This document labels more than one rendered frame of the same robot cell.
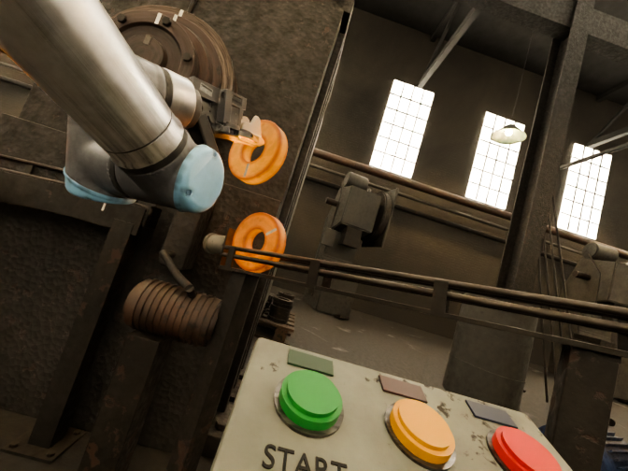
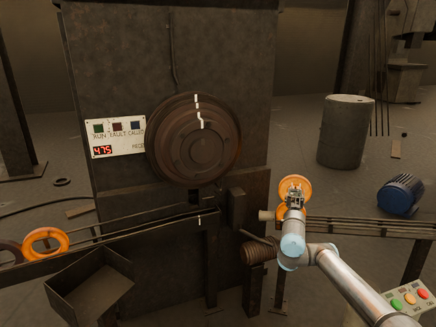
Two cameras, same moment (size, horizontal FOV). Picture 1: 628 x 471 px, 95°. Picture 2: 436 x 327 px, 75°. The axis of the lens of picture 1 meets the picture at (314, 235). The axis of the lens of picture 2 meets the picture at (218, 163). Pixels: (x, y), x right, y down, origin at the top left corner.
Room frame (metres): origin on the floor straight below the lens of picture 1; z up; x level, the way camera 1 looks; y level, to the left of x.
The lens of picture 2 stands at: (-0.36, 0.90, 1.57)
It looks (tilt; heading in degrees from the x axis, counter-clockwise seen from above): 24 degrees down; 343
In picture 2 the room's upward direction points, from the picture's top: straight up
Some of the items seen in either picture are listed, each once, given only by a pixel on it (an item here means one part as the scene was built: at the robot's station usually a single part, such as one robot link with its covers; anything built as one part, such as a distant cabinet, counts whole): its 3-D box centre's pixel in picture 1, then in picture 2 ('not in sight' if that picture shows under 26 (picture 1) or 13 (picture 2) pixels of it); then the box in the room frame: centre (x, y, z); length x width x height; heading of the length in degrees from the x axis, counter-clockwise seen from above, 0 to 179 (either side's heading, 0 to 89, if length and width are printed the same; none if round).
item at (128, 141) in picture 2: not in sight; (118, 136); (0.98, 0.97, 1.15); 0.26 x 0.02 x 0.18; 93
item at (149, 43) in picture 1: (146, 60); (201, 149); (0.79, 0.61, 1.11); 0.28 x 0.06 x 0.28; 93
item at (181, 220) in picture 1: (188, 230); (235, 208); (0.92, 0.39, 0.68); 0.11 x 0.08 x 0.24; 3
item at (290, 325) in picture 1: (237, 294); not in sight; (2.86, 0.54, 0.22); 1.20 x 0.81 x 0.44; 91
